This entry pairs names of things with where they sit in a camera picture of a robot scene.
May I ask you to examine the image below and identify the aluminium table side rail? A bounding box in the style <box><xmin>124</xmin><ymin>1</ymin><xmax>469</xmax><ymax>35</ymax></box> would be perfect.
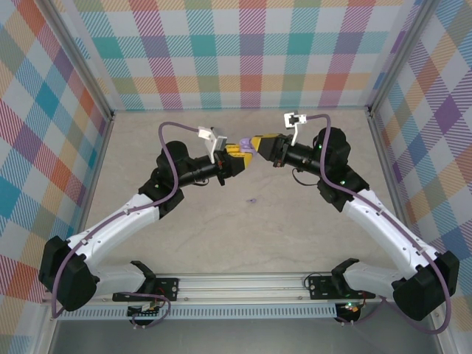
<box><xmin>66</xmin><ymin>112</ymin><xmax>117</xmax><ymax>276</ymax></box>
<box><xmin>367</xmin><ymin>108</ymin><xmax>421</xmax><ymax>274</ymax></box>

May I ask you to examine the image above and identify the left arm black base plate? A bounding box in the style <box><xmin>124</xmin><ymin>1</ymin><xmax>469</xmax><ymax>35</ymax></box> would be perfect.
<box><xmin>112</xmin><ymin>276</ymin><xmax>181</xmax><ymax>303</ymax></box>

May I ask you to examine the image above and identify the right gripper thin black cable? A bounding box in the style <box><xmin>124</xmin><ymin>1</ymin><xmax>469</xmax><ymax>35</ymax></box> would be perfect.
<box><xmin>292</xmin><ymin>167</ymin><xmax>322</xmax><ymax>188</ymax></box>

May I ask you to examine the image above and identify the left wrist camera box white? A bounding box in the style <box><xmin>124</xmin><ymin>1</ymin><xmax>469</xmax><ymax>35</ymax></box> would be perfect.
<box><xmin>198</xmin><ymin>126</ymin><xmax>228</xmax><ymax>164</ymax></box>

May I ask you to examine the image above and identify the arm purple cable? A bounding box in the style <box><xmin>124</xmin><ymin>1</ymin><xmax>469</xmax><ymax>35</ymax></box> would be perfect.
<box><xmin>305</xmin><ymin>113</ymin><xmax>454</xmax><ymax>336</ymax></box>
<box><xmin>49</xmin><ymin>121</ymin><xmax>202</xmax><ymax>330</ymax></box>

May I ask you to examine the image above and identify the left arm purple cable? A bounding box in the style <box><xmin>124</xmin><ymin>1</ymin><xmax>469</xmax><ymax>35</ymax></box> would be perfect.
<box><xmin>49</xmin><ymin>121</ymin><xmax>202</xmax><ymax>330</ymax></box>

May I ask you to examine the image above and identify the purple earbud charging case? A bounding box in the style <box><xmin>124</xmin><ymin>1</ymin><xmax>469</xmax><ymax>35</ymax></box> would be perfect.
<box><xmin>238</xmin><ymin>136</ymin><xmax>259</xmax><ymax>154</ymax></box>

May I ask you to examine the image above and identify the aluminium frame post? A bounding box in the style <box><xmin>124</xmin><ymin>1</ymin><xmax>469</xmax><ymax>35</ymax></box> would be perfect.
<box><xmin>43</xmin><ymin>0</ymin><xmax>116</xmax><ymax>122</ymax></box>
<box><xmin>367</xmin><ymin>0</ymin><xmax>436</xmax><ymax>115</ymax></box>

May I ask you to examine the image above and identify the slotted grey cable duct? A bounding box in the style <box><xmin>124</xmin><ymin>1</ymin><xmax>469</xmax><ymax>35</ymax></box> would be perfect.
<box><xmin>58</xmin><ymin>304</ymin><xmax>339</xmax><ymax>321</ymax></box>

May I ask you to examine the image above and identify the aluminium mounting rail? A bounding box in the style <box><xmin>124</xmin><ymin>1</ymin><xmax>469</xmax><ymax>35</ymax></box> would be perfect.
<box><xmin>44</xmin><ymin>271</ymin><xmax>406</xmax><ymax>305</ymax></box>

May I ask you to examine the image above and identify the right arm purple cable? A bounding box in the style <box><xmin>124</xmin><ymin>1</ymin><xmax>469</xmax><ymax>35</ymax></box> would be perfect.
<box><xmin>305</xmin><ymin>113</ymin><xmax>454</xmax><ymax>336</ymax></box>

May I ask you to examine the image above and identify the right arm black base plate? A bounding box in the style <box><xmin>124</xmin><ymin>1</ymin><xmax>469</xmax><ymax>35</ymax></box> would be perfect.
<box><xmin>308</xmin><ymin>275</ymin><xmax>377</xmax><ymax>300</ymax></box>

